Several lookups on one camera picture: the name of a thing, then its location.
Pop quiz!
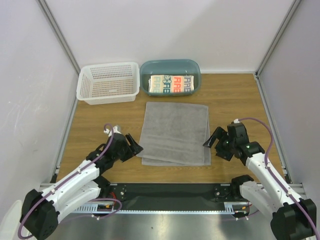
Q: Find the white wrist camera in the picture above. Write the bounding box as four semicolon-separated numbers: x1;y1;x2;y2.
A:
231;118;241;124
103;125;121;137

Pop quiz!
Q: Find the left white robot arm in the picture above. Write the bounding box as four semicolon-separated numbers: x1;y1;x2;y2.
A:
17;132;143;240

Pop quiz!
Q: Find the white plastic basket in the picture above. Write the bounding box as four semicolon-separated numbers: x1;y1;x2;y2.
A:
76;62;140;105

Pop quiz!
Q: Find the aluminium frame rail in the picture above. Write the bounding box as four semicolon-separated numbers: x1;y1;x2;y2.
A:
39;182;311;216

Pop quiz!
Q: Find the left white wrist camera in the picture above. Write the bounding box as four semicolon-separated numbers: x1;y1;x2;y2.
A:
103;125;121;137

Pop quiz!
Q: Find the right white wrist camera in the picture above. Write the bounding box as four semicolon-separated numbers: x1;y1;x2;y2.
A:
231;118;241;124

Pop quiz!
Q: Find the grey towel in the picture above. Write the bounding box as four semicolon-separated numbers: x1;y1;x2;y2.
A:
138;102;211;167

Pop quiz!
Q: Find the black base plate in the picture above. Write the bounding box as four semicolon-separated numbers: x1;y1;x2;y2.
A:
100;183;251;212

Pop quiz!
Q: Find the orange white lettered towel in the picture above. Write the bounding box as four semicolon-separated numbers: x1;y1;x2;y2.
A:
148;74;195;94

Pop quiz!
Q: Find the teal plastic tub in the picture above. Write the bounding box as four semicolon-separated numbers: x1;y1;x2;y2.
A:
139;59;202;97

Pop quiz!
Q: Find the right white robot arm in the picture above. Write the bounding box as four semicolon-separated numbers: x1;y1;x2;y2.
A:
203;119;320;240

